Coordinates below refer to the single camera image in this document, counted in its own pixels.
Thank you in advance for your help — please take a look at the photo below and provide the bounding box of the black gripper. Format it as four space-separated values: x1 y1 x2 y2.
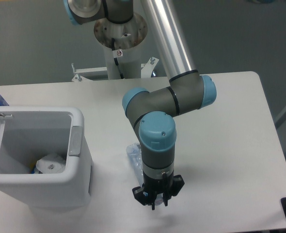
132 172 184 210

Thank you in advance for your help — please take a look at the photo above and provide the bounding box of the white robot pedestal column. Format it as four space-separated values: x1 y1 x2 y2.
94 13 148 80

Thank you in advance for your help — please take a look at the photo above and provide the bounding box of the black cable on pedestal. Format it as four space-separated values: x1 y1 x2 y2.
111 37 125 80

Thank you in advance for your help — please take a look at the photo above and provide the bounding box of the crushed clear plastic bottle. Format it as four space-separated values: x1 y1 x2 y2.
126 143 163 206

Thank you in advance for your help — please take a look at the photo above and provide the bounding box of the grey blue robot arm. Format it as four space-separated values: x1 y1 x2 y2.
64 0 217 207

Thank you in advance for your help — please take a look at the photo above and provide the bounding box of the white metal base frame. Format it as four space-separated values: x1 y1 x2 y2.
71 57 167 82

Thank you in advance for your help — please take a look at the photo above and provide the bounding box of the white open trash can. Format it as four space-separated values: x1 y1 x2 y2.
0 106 93 208

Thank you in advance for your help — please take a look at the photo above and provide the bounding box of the colourful snack wrapper in bin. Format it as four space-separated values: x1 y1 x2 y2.
31 164 40 174

